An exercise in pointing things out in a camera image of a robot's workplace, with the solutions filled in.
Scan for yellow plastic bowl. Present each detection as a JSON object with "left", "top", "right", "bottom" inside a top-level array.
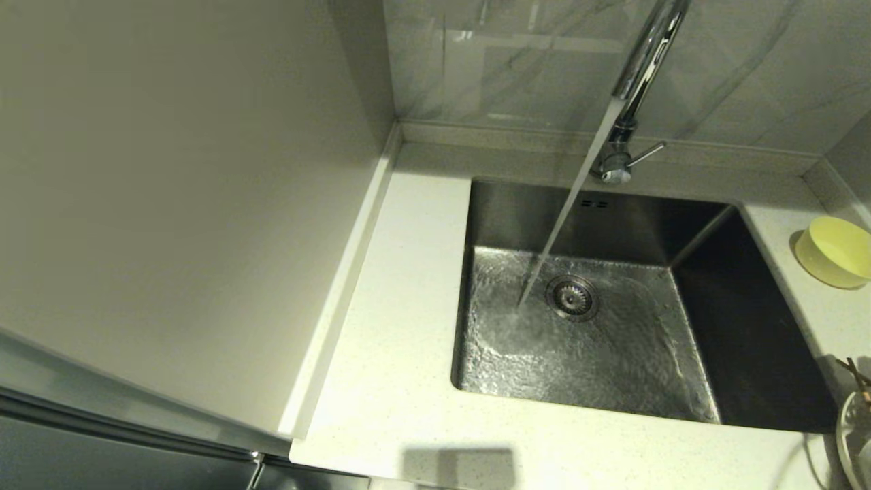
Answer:
[{"left": 794, "top": 216, "right": 871, "bottom": 290}]

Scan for round metal drain strainer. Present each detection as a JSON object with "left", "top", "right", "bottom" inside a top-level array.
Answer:
[{"left": 545, "top": 274, "right": 601, "bottom": 322}]

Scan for cream white round plate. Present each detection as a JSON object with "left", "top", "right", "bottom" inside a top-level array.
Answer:
[{"left": 836, "top": 391, "right": 871, "bottom": 490}]

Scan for chrome kitchen faucet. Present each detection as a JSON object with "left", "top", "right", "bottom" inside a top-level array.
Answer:
[{"left": 589, "top": 0, "right": 693, "bottom": 186}]

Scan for grey tall cabinet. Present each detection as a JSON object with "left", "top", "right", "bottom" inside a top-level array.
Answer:
[{"left": 0, "top": 0, "right": 402, "bottom": 490}]

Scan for stainless steel sink basin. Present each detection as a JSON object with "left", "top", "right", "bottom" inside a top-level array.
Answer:
[{"left": 450, "top": 177, "right": 839, "bottom": 434}]

